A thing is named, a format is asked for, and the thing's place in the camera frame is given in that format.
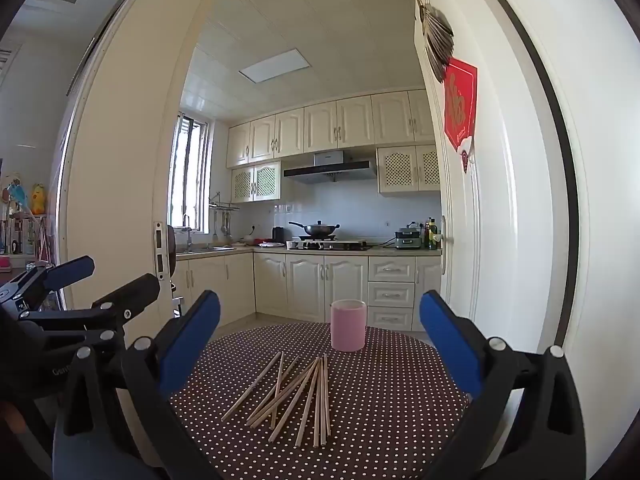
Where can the wide lattice door cabinet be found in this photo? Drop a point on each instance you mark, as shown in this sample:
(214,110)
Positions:
(407,167)

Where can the pile of wooden chopsticks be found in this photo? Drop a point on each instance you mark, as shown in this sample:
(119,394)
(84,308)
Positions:
(320,410)

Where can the gas stove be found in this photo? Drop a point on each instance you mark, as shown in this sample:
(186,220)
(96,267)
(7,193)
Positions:
(340,246)

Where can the chrome faucet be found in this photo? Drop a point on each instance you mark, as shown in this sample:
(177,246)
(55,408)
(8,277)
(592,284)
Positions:
(188,232)

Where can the steel wok with lid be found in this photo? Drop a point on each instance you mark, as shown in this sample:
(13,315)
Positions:
(320,231)

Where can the window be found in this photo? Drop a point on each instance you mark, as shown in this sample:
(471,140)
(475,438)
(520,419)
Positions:
(187,175)

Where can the green multicooker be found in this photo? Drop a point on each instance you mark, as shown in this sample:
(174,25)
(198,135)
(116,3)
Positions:
(407,240)

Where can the white door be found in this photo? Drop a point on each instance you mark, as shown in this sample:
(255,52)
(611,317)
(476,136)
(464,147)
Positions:
(500,210)

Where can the blue toy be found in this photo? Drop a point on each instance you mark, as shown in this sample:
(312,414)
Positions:
(16,192)

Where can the cream lower cabinet row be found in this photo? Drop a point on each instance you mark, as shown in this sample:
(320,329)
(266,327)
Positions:
(305,285)

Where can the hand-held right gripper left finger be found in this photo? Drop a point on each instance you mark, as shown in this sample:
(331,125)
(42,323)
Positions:
(192,345)

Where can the brown chair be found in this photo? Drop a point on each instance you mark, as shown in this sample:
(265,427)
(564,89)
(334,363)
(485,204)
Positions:
(171,250)

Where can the cream upper cabinet row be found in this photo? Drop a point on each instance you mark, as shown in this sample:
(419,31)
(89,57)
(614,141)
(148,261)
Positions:
(320,127)

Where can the steel sink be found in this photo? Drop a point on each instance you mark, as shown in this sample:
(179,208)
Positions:
(215,248)

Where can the red and white dish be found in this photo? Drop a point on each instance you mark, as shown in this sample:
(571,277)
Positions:
(255,241)

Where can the brown polka dot tablecloth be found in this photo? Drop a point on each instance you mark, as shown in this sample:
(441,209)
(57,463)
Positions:
(390,410)

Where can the ceiling light panel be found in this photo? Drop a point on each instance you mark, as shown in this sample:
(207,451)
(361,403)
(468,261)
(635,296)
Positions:
(274,66)

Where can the wall utensil rack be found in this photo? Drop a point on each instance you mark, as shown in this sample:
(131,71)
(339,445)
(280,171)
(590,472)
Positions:
(222,205)

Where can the range hood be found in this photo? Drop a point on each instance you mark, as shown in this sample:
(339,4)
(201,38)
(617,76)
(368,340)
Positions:
(330,169)

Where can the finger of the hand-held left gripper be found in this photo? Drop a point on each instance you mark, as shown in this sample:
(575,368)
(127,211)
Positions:
(70,271)
(131,294)

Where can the red door poster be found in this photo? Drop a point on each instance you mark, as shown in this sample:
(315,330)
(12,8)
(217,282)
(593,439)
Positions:
(460,105)

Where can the pink cup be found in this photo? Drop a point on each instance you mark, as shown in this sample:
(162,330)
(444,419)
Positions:
(347,330)

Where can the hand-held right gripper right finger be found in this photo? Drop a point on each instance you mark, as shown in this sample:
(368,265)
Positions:
(450,345)

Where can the hanging fan decoration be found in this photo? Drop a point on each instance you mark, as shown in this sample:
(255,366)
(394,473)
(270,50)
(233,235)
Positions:
(437,35)

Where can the small lattice door cabinet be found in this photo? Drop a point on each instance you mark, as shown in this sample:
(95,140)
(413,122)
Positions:
(255,182)

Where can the group of condiment bottles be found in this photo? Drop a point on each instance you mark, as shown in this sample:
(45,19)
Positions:
(432,235)

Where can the black kettle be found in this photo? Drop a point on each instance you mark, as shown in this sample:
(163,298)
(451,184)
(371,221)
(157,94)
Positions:
(278,235)

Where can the cream cabinet row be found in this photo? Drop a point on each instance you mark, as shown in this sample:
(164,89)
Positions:
(320,127)
(305,285)

